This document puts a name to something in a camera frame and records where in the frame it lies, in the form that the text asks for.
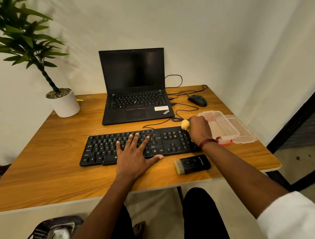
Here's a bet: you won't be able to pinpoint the person's white shirt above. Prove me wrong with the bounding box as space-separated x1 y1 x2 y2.
256 191 315 239

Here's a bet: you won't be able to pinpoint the black mouse cable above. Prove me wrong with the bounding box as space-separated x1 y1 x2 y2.
166 84 209 98

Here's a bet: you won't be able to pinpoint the black laptop charger cable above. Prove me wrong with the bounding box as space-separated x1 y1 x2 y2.
164 75 183 88

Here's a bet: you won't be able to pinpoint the black woven basket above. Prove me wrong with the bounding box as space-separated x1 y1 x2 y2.
27 215 84 239

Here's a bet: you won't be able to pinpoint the person's left hand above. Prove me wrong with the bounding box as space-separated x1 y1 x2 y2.
115 133 165 183

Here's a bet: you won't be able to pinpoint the person's left forearm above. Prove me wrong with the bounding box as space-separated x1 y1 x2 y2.
73 173 135 239

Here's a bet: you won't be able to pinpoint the clear plastic container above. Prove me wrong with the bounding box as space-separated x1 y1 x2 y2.
198 110 241 146

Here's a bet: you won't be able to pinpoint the black keyboard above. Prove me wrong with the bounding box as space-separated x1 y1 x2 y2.
79 126 202 167

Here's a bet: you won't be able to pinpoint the green leafy plant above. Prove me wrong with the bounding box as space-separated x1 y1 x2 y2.
0 0 70 94

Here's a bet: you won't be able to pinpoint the clear lid with orange clips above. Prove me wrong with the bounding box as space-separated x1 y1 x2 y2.
224 114 258 144

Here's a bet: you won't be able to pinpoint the person's bare foot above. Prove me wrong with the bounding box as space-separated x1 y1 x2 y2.
133 221 147 238

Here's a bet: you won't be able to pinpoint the red wrist band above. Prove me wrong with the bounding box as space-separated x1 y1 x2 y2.
199 138 222 150

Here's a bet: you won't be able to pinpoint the black laptop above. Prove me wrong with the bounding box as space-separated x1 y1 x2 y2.
98 47 176 126

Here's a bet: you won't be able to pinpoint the black cleaning brush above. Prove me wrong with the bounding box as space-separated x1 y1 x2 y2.
174 154 212 176

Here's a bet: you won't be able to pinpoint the white plant pot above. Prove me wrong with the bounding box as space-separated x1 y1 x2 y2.
45 88 81 118

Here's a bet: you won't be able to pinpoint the brown patterned bag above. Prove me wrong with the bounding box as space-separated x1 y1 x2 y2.
0 163 11 177

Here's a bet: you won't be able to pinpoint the person's right forearm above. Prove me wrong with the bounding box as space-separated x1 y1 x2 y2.
203 142 290 220

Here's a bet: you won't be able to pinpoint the black computer mouse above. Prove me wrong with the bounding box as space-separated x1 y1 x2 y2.
188 95 208 107

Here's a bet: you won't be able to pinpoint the person's right hand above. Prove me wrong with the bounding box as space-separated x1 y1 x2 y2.
187 116 213 149

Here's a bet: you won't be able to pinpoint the person's black trousers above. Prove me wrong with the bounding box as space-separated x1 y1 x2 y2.
111 187 231 239

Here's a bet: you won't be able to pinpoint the black door frame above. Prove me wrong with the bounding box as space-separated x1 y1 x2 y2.
266 92 315 192

